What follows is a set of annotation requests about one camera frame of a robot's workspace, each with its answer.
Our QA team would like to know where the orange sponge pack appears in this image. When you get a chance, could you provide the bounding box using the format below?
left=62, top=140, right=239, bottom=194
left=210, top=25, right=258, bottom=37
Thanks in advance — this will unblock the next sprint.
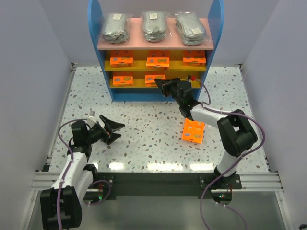
left=146, top=50, right=170, bottom=69
left=144, top=71, right=166, bottom=87
left=183, top=50, right=207, bottom=66
left=110, top=50, right=134, bottom=67
left=182, top=118, right=205, bottom=144

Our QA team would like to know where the orange sponge pack hidden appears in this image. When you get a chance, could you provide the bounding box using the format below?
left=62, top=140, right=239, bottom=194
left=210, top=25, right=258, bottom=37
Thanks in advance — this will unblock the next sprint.
left=112, top=71, right=133, bottom=87

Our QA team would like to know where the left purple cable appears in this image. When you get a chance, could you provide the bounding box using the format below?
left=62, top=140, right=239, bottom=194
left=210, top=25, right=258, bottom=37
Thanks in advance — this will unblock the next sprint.
left=57, top=118, right=87, bottom=230

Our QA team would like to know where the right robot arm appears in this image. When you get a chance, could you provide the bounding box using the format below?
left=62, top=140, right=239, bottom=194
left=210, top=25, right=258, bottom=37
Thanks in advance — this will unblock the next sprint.
left=154, top=78, right=258, bottom=180

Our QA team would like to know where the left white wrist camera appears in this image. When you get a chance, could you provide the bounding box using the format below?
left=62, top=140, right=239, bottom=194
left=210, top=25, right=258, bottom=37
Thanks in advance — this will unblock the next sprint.
left=86, top=110, right=99, bottom=128

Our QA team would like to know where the blue shelf unit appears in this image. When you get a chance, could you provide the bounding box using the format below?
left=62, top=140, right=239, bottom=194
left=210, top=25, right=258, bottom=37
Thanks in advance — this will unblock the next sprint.
left=87, top=0, right=224, bottom=102

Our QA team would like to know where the silver scrubber pack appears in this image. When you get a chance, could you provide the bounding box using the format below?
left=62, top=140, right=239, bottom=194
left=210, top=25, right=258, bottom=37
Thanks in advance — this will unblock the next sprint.
left=99, top=13, right=133, bottom=44
left=174, top=11, right=212, bottom=46
left=142, top=11, right=172, bottom=43

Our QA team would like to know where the orange sponge pack on shelf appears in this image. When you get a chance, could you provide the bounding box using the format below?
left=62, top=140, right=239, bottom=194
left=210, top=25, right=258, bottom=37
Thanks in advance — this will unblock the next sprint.
left=183, top=50, right=207, bottom=66

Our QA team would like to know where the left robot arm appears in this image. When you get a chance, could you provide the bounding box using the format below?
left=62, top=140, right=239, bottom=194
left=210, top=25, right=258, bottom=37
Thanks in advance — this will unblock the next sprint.
left=40, top=113, right=125, bottom=230

